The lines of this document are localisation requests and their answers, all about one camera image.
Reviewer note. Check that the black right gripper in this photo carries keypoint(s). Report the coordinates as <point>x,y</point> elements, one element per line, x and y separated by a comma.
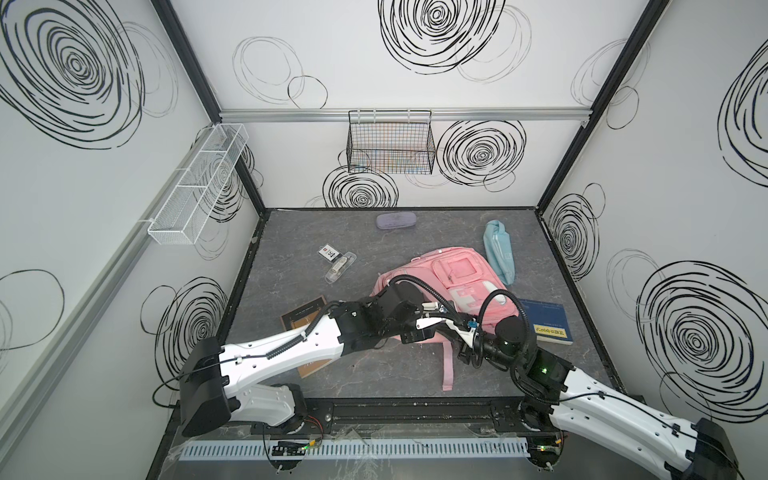
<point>475,351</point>

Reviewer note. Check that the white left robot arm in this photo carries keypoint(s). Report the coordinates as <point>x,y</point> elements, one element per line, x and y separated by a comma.
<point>222,383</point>

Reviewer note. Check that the black frame post right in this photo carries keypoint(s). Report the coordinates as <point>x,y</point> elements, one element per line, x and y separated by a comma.
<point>644,27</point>

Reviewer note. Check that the white mesh wall shelf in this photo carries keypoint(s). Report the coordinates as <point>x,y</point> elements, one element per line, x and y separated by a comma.
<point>192,201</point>

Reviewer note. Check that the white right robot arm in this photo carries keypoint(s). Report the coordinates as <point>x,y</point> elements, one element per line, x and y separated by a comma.
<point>558,395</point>

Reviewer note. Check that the aluminium wall rail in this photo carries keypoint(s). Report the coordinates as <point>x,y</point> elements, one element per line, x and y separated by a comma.
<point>67,329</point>
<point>580,114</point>

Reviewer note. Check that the black aluminium frame post left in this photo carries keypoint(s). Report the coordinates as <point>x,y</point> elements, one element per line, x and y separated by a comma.
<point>185,52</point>

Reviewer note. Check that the aluminium wall rail back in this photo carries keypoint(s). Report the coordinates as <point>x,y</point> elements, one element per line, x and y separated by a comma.
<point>580,114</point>

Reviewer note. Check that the purple fabric glasses case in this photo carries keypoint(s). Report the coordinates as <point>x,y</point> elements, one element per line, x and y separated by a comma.
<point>396,220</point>

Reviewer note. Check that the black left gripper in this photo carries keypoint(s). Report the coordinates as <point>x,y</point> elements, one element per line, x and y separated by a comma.
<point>413,327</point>

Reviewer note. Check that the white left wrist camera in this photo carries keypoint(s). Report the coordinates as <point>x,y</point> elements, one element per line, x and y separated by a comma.
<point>434,313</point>

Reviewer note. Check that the flat clear lead refill box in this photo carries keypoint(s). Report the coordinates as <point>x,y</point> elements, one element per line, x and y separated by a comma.
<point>329,253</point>

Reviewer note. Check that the black wire basket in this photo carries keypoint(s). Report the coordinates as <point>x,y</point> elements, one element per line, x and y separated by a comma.
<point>395,147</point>

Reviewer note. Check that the blue book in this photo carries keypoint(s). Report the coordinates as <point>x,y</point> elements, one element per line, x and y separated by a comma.
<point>549,321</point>

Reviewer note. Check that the clear plastic eraser case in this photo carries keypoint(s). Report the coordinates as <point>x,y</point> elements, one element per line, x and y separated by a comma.
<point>339,267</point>

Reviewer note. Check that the grey slotted cable duct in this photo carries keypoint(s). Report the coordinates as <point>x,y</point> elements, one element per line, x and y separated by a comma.
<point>344,449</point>

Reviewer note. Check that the pink student backpack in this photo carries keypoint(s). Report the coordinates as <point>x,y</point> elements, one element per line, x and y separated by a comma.
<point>463,276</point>

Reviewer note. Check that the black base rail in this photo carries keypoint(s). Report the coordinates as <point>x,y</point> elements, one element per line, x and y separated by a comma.
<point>514,414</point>

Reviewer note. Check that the aluminium wall rail left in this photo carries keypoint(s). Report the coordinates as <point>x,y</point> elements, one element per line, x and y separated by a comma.
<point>67,329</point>

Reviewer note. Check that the teal pencil pouch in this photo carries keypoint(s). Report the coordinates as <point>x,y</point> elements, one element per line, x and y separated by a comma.
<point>499,252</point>

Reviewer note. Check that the brown book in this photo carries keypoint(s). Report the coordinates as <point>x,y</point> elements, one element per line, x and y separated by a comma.
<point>302,316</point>

